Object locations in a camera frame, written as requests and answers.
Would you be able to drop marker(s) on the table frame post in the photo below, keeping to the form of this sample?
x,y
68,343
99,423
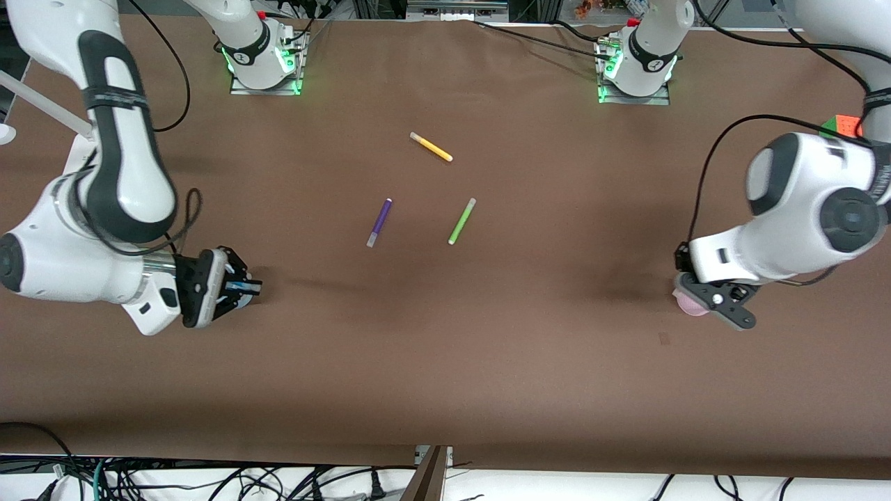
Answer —
x,y
428,480

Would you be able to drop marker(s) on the Rubik's cube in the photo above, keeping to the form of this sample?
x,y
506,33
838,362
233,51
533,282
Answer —
x,y
846,125

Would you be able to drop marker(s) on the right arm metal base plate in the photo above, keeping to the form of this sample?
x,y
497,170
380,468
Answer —
x,y
292,82

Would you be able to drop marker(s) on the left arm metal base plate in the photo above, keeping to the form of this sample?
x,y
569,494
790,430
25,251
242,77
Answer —
x,y
661,99

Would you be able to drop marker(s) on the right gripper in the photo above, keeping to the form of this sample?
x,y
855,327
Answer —
x,y
186,272

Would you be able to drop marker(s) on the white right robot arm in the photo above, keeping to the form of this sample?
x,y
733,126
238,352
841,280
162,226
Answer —
x,y
118,174

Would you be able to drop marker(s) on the brown table cover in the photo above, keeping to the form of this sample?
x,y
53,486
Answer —
x,y
445,376

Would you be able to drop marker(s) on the translucent pink cup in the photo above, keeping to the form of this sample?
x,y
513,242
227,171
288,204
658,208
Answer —
x,y
689,306

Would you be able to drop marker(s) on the green marker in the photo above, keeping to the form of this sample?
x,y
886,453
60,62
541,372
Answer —
x,y
461,222

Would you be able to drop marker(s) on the orange toy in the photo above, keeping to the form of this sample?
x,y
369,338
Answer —
x,y
583,8

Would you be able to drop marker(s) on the black power plug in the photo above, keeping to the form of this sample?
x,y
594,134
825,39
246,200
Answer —
x,y
377,487

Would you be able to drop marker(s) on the yellow marker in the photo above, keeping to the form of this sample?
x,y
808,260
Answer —
x,y
431,147

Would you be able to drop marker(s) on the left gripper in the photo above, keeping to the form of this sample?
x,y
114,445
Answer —
x,y
683,261

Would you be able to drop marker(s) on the purple marker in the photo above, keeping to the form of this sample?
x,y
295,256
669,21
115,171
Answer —
x,y
380,221

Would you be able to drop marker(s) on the metal rail frame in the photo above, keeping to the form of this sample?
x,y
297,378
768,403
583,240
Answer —
x,y
456,8

